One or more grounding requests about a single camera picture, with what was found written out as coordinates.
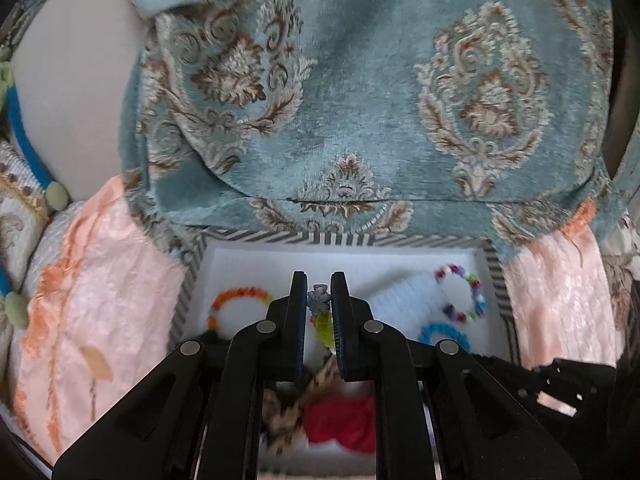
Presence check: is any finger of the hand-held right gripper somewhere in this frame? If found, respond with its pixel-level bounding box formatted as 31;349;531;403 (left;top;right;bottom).
475;354;619;419

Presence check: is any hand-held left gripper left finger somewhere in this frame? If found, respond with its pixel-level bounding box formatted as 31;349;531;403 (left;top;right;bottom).
52;270;309;480

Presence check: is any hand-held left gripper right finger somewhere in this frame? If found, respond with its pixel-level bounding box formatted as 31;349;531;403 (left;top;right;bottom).
330;270;584;480

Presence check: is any green hair clip grey flower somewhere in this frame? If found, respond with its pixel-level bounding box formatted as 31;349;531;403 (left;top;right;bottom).
307;283;337;357

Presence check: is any white box with striped rim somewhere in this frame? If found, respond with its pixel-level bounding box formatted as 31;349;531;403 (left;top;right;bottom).
170;227;521;480

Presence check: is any blue bead bracelet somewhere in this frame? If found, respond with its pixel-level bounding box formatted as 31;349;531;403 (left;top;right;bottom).
417;322;474;357

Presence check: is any leopard print hair bow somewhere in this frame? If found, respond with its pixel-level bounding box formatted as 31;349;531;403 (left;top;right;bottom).
262;355;342;457

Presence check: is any white scrunchie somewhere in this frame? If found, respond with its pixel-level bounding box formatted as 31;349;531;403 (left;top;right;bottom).
369;277;447;329

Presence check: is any red scrunchie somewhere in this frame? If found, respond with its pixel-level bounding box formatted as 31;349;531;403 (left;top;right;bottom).
304;394;377;455

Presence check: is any peach bedspread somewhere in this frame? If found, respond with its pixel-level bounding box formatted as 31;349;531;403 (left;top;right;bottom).
14;175;626;463

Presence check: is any teal damask cushion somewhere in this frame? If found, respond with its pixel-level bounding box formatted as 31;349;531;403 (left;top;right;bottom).
119;0;640;267

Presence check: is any floral embroidered cushion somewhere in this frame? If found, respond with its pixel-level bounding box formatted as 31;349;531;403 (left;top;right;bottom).
0;139;57;292

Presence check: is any cream pillow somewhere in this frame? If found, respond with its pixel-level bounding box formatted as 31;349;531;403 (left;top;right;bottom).
10;0;147;202

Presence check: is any green and blue plush toy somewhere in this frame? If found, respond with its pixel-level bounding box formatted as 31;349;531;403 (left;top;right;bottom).
0;45;69;327

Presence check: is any orange bead bracelet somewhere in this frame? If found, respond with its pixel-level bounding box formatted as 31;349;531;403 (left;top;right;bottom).
207;286;275;332

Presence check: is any multicolour bead bracelet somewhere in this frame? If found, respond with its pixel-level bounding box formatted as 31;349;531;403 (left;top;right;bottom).
433;263;487;322

